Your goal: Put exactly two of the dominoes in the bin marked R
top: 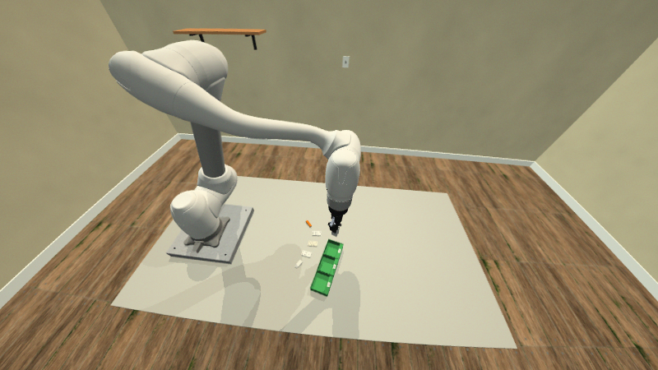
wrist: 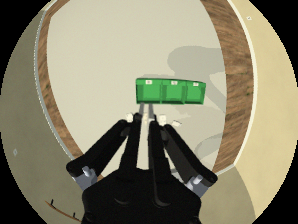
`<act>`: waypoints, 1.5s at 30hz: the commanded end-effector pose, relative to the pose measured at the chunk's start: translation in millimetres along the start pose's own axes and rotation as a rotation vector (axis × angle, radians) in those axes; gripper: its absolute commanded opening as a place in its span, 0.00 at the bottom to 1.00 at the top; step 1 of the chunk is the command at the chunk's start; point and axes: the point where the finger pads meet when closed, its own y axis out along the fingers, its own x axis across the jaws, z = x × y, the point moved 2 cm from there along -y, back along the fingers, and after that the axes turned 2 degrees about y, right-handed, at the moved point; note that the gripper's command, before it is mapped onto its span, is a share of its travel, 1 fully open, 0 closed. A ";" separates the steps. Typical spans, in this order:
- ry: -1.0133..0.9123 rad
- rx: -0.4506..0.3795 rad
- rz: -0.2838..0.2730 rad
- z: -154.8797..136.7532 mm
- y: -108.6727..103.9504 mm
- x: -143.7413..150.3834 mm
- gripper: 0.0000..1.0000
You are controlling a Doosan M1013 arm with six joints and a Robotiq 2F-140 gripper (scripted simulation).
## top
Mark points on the green rack of bins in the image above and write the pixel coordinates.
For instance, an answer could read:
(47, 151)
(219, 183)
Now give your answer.
(326, 269)

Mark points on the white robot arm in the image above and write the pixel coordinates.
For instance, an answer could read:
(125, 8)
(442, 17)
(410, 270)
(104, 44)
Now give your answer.
(163, 79)

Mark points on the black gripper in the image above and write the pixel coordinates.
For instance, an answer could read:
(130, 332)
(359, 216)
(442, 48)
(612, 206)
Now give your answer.
(336, 218)

